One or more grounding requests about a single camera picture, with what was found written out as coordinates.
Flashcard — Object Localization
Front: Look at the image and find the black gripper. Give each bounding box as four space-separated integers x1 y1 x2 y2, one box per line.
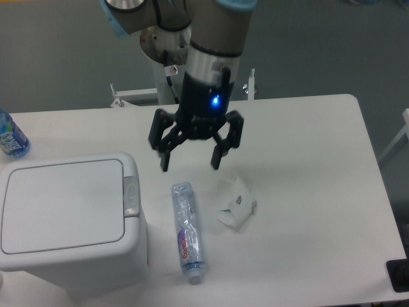
148 72 244 172

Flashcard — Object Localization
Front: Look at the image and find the white plastic trash can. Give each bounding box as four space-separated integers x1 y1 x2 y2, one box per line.
1 152 149 292

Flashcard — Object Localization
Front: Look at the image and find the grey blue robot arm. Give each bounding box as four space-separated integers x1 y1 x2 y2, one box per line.
100 1 256 171

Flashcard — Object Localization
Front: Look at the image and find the crumpled white paper wrapper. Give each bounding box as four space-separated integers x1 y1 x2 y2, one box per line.
217 174 258 233

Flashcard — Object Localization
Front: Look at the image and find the clear empty plastic bottle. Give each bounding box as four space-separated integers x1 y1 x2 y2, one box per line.
171 182 205 285

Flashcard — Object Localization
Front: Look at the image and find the blue labelled water bottle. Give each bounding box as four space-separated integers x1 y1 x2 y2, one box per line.
1 109 31 158

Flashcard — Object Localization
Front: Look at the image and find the black clamp on table edge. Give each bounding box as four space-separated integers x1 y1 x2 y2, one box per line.
386 258 408 293

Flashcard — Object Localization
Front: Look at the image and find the white frame at right edge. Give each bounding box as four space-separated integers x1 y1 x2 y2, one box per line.
378 108 408 169

